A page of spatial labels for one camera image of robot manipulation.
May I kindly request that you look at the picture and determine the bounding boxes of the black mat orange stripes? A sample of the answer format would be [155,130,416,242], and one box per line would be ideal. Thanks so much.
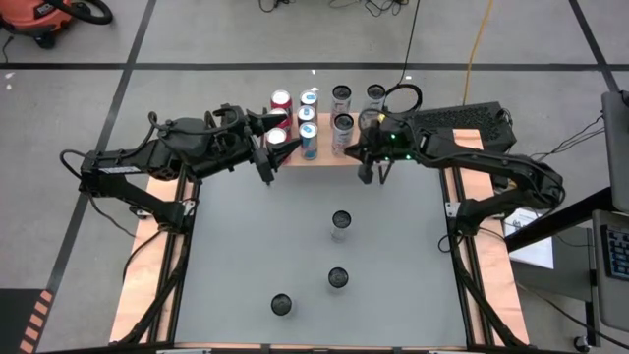
[0,287,55,354]

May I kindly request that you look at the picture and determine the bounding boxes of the white paper sheet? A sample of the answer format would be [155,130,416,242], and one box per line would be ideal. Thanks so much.
[504,208,555,270]

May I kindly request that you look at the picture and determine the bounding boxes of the black looped floor cable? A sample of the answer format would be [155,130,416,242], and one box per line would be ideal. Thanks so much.
[384,0,424,115]

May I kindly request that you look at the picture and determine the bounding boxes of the white Celsius can blue palm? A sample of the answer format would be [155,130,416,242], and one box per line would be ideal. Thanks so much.
[270,293,295,318]

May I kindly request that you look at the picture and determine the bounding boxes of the black arm base cable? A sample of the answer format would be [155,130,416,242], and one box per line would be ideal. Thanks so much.
[435,230,466,255]

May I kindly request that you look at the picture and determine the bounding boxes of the white Celsius can red patch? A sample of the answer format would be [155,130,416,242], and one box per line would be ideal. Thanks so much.
[327,266,350,291]
[330,84,353,115]

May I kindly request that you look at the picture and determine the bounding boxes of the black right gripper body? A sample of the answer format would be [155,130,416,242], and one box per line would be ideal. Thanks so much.
[360,122,394,185]

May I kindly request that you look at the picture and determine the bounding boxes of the grey laptop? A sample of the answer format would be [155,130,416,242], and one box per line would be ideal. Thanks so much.
[592,208,629,331]

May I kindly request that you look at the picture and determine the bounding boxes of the white Celsius can blue band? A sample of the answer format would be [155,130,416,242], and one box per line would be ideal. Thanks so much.
[364,83,387,112]

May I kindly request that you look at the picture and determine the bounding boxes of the white Celsius can blue print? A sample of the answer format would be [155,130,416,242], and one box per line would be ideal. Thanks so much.
[330,209,353,243]

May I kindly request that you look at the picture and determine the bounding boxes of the orange shop vacuum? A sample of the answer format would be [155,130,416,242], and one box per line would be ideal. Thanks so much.
[0,0,115,50]

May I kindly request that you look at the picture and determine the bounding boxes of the orange hanging cord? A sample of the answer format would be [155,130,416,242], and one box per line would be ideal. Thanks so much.
[461,0,495,105]

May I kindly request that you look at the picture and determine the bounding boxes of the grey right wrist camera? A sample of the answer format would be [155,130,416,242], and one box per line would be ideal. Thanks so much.
[368,115,394,137]

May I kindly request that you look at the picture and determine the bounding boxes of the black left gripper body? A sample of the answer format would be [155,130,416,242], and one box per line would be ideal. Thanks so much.
[210,110,274,186]

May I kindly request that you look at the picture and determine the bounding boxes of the wood shelf black metal frame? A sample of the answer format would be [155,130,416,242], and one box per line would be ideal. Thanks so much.
[259,108,396,187]

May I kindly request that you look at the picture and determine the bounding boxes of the wood table side board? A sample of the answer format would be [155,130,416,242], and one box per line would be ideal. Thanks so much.
[444,128,531,345]
[108,166,198,345]

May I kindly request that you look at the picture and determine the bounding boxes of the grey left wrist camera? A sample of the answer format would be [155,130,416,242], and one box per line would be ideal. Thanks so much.
[214,102,246,130]

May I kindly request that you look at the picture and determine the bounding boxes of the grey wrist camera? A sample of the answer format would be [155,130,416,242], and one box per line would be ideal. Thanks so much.
[214,102,246,130]
[368,115,394,137]

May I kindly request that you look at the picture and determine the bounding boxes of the black table frame rail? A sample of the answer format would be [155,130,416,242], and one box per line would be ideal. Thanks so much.
[431,130,476,345]
[156,171,202,345]

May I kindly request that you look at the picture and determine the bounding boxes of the black frame brace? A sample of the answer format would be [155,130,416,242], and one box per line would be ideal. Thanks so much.
[122,235,194,345]
[452,255,523,348]

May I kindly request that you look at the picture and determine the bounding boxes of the grey monitor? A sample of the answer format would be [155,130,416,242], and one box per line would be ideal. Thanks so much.
[601,90,629,212]

